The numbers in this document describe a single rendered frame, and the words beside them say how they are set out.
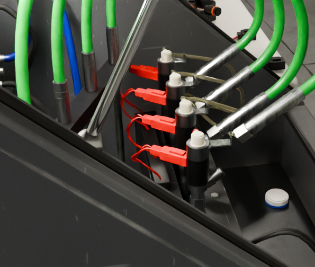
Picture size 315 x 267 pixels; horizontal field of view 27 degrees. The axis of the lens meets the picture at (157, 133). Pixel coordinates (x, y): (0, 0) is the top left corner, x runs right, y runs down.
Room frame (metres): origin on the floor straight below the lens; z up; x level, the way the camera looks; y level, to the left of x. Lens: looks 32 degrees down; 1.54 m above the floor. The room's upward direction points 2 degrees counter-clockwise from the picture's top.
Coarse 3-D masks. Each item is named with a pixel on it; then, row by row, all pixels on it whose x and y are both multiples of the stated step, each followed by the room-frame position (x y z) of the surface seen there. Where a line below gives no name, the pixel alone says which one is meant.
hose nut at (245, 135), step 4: (244, 124) 0.70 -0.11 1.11; (236, 128) 0.70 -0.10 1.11; (240, 128) 0.69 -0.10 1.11; (244, 128) 0.69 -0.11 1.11; (236, 132) 0.69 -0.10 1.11; (240, 132) 0.69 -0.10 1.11; (244, 132) 0.68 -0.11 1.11; (248, 132) 0.68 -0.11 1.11; (236, 136) 0.69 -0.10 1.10; (240, 136) 0.68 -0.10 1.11; (244, 136) 0.68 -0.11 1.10; (248, 136) 0.68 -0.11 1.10; (252, 136) 0.69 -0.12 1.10; (240, 140) 0.68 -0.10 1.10; (244, 140) 0.68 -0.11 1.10
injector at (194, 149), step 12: (192, 156) 0.67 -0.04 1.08; (204, 156) 0.67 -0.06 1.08; (192, 168) 0.67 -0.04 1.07; (204, 168) 0.67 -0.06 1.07; (216, 168) 0.69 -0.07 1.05; (192, 180) 0.67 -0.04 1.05; (204, 180) 0.67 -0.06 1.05; (216, 180) 0.68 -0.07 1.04; (192, 192) 0.68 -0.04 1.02; (204, 192) 0.68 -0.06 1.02; (192, 204) 0.68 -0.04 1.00; (204, 204) 0.68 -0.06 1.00
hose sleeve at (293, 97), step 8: (296, 88) 0.70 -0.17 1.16; (288, 96) 0.70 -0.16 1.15; (296, 96) 0.69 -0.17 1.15; (304, 96) 0.70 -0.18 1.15; (272, 104) 0.70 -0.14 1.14; (280, 104) 0.69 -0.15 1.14; (288, 104) 0.69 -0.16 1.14; (296, 104) 0.69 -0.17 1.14; (264, 112) 0.69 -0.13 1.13; (272, 112) 0.69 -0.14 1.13; (280, 112) 0.69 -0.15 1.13; (248, 120) 0.70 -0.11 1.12; (256, 120) 0.69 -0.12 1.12; (264, 120) 0.69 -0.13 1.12; (272, 120) 0.69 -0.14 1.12; (248, 128) 0.69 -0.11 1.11; (256, 128) 0.69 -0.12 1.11
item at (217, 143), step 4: (208, 140) 0.69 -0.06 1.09; (212, 140) 0.69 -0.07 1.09; (216, 140) 0.69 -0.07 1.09; (220, 140) 0.69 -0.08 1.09; (224, 140) 0.69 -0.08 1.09; (212, 144) 0.68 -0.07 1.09; (216, 144) 0.68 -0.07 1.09; (220, 144) 0.68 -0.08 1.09; (224, 144) 0.68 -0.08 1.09; (228, 144) 0.68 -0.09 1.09; (208, 148) 0.68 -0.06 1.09
